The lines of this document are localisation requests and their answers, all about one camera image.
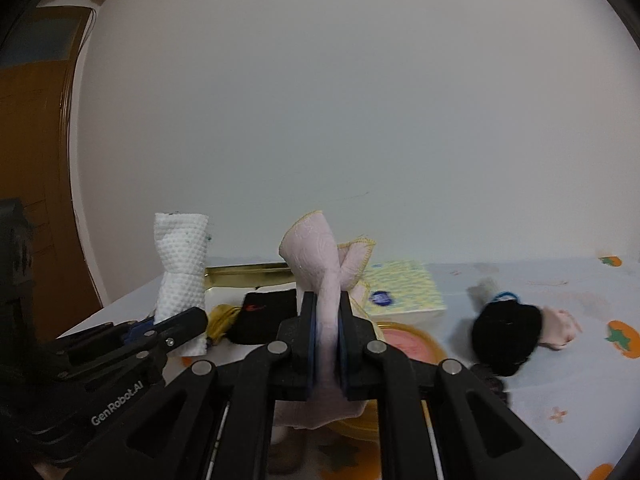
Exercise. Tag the yellow bowl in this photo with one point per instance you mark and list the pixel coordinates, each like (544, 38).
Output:
(410, 342)

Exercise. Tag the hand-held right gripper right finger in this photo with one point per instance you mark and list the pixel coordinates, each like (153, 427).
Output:
(345, 340)

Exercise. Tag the pale pink cloth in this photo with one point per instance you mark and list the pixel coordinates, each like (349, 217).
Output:
(560, 332)

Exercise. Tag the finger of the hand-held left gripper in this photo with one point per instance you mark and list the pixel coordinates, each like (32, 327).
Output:
(185, 322)
(100, 337)

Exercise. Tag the white dotted cloth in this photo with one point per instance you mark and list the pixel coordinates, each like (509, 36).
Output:
(180, 260)

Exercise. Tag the yellow green patterned tissue pack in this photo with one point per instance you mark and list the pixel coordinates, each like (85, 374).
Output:
(410, 285)

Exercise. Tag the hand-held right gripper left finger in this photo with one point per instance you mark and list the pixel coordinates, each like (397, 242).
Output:
(310, 340)

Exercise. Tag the black rhinestone cloth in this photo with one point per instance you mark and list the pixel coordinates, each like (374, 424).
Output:
(505, 335)

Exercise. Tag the pink towel yellow hem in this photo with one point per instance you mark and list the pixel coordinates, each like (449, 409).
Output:
(312, 255)

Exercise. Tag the black wristband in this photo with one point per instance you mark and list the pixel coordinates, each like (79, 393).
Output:
(265, 315)

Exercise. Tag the yellow cloth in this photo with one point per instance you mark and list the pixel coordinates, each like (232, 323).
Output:
(220, 320)

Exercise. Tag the wooden door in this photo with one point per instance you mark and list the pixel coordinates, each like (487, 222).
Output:
(30, 135)

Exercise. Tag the rectangular gold tin box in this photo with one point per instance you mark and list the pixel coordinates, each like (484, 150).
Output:
(250, 274)

